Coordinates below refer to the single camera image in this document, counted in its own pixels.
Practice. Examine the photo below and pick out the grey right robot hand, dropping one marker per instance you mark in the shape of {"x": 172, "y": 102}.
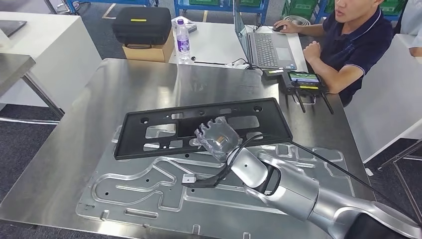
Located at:
{"x": 221, "y": 140}

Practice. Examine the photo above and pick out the person's left hand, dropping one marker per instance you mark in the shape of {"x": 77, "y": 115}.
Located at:
{"x": 312, "y": 52}

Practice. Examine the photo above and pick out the person's right hand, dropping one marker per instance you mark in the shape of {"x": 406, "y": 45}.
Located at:
{"x": 291, "y": 26}

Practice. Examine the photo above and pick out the black computer mouse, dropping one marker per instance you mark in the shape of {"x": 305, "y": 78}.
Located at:
{"x": 277, "y": 28}

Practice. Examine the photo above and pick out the black plastic plate holder part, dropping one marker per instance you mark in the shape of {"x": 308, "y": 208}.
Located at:
{"x": 132, "y": 145}

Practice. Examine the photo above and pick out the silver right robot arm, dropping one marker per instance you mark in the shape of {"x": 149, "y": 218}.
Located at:
{"x": 296, "y": 194}

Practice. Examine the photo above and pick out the person's left forearm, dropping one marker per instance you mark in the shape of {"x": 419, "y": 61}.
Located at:
{"x": 336, "y": 76}

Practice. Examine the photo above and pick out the person's right forearm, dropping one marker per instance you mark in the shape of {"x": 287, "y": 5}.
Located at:
{"x": 311, "y": 30}

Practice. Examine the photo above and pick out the steel workbench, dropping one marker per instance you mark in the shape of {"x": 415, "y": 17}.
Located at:
{"x": 132, "y": 85}

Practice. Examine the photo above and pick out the green plastic crate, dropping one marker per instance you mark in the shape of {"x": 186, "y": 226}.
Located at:
{"x": 298, "y": 6}
{"x": 392, "y": 6}

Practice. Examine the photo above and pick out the grey laptop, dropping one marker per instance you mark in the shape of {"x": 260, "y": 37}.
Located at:
{"x": 267, "y": 49}

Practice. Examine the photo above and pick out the black remote controller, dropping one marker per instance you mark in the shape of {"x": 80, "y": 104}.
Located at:
{"x": 303, "y": 85}

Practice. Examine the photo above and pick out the person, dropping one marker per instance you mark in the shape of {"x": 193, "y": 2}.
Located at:
{"x": 413, "y": 19}
{"x": 356, "y": 43}

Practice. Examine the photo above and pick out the small black device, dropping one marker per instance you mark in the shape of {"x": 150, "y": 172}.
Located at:
{"x": 273, "y": 72}

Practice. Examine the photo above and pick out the blue cart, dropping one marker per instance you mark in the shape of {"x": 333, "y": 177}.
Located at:
{"x": 224, "y": 8}
{"x": 112, "y": 1}

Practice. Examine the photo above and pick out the stamped aluminium panel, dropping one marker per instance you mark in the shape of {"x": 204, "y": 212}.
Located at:
{"x": 230, "y": 214}

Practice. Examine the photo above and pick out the white desk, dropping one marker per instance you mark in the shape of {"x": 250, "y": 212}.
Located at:
{"x": 49, "y": 49}
{"x": 389, "y": 109}
{"x": 214, "y": 43}

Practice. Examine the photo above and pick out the clear plastic packet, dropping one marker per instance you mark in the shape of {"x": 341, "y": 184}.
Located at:
{"x": 189, "y": 24}

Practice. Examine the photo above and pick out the clear water bottle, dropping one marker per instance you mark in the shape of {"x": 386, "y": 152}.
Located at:
{"x": 183, "y": 43}

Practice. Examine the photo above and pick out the cardboard box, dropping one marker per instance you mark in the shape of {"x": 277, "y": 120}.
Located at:
{"x": 148, "y": 52}

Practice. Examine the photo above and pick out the white paper scrap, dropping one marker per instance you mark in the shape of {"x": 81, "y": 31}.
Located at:
{"x": 369, "y": 172}

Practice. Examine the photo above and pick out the steel table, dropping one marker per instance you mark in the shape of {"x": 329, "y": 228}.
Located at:
{"x": 13, "y": 66}
{"x": 400, "y": 155}

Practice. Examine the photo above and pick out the black carry case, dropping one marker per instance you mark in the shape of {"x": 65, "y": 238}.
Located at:
{"x": 141, "y": 29}

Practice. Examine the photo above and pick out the dark closed laptop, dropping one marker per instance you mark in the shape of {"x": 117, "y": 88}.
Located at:
{"x": 11, "y": 28}

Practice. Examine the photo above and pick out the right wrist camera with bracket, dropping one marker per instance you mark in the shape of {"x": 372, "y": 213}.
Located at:
{"x": 189, "y": 178}

